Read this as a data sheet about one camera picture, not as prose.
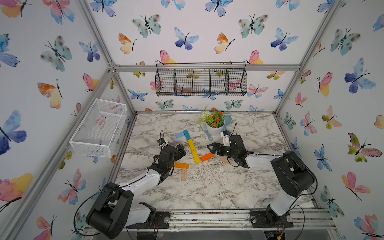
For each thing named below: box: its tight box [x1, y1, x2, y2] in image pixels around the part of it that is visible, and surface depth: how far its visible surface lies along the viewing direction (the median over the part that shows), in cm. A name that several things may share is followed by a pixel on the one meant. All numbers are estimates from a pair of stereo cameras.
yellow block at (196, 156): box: [191, 150, 201, 165], surface depth 98 cm
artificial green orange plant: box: [197, 104, 226, 128], surface depth 98 cm
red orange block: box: [200, 152, 215, 162], surface depth 98 cm
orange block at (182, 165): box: [174, 162, 190, 169], surface depth 95 cm
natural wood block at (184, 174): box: [181, 168, 187, 181], surface depth 90 cm
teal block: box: [183, 129, 192, 141], surface depth 110 cm
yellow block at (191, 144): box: [187, 139, 196, 151], surface depth 103 cm
